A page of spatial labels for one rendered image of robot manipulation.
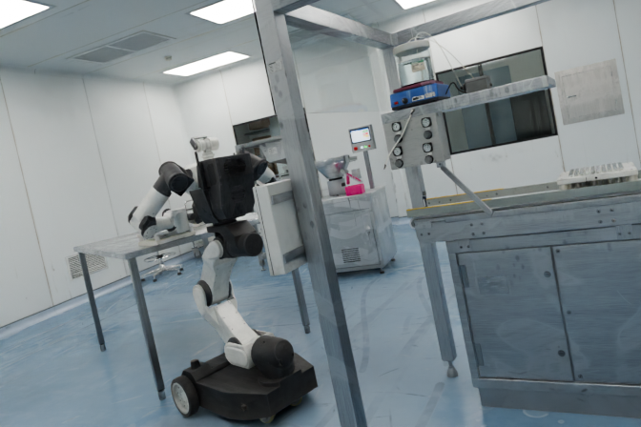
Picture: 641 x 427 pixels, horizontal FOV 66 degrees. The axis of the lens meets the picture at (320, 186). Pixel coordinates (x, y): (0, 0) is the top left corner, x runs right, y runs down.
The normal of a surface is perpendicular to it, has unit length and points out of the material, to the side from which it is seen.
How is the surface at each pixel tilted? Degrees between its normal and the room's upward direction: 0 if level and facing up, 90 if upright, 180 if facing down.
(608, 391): 90
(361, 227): 90
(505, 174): 90
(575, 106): 90
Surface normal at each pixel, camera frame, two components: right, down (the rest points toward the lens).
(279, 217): 0.85, -0.15
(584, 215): -0.48, 0.14
